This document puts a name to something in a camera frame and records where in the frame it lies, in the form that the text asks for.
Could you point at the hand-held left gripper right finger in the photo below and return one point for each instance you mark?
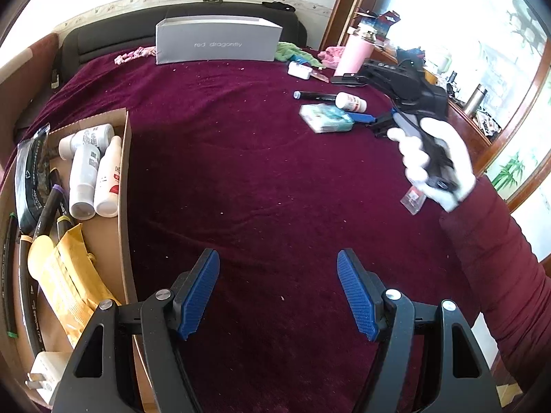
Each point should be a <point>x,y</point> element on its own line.
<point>357,297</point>

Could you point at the white charger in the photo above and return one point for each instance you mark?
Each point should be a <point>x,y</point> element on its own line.
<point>299,72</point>

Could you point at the white power adapter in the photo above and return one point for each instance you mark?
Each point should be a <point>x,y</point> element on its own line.
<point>47,370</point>

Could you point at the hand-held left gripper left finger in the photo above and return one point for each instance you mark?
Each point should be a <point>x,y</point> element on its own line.
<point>198,297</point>

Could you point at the clear packet red item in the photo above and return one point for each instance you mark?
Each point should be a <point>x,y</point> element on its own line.
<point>413,200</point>

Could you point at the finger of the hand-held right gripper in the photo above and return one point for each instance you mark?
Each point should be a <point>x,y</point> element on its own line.
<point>361,118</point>
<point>351,79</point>

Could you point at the brown cardboard box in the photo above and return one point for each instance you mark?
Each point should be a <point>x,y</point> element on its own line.
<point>125,206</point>

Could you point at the pink white braided cloth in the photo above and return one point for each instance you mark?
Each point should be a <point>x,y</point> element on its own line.
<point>133,55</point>

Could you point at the white bottle grey cap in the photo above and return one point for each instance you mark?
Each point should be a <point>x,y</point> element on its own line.
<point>90,137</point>

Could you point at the maroon velvet blanket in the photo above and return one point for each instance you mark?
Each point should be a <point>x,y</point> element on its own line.
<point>258,172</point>

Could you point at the slim white spray bottle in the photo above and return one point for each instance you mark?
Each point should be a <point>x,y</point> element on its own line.
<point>108,180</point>

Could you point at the grey cardboard shoe box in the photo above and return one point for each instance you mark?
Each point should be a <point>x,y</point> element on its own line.
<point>215,43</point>

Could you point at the white pill bottle red label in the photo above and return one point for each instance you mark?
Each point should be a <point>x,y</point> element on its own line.
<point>351,102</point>

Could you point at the short black marker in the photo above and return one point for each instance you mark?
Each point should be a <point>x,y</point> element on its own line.
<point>316,94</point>

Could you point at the pink thermos bottle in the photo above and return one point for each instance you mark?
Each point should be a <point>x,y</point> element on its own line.
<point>351,58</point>

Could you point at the long black pen yellow tip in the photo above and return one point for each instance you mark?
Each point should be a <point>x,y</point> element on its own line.
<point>26,301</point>

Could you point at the teal tissue pack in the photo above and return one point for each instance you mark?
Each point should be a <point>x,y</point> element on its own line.
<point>325,118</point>

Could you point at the black plastic packet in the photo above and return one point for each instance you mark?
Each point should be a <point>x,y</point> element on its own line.
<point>30,180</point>

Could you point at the steel thermos flask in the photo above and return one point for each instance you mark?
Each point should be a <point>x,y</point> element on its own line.
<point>475,99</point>

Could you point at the person's right hand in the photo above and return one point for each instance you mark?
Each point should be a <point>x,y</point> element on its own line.
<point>458,167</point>

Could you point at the white plastic jar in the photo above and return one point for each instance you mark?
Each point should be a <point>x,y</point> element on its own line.
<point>443,62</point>

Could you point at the black marker yellow end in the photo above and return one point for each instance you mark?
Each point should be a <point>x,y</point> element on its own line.
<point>64,228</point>

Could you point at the person's right forearm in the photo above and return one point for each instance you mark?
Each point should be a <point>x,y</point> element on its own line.
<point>495,258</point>

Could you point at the black marker purple cap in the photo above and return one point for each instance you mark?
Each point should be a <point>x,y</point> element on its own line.
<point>51,206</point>

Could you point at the green cloth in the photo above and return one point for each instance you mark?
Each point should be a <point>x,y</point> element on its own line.
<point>292,51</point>

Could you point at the pink blister pack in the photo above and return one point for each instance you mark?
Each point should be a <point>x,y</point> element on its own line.
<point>320,76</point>

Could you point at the yellow pouch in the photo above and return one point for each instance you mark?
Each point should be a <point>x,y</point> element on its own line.
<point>64,275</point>

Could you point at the white bottle black print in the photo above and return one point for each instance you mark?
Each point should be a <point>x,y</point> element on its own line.
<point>84,180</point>

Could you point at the colourful box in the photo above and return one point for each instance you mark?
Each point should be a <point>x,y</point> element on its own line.
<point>385,23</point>

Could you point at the black sofa backrest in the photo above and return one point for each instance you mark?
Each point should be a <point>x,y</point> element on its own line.
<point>112,30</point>

